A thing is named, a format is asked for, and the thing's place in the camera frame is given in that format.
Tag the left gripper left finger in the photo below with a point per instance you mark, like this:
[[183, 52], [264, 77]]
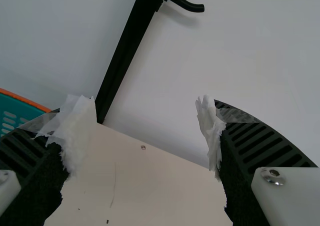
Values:
[[30, 166]]

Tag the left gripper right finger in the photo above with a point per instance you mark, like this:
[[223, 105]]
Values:
[[262, 161]]

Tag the teal shopping basket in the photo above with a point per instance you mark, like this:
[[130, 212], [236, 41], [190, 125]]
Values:
[[15, 108]]

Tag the black post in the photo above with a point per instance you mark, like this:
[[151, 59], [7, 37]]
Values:
[[125, 56]]

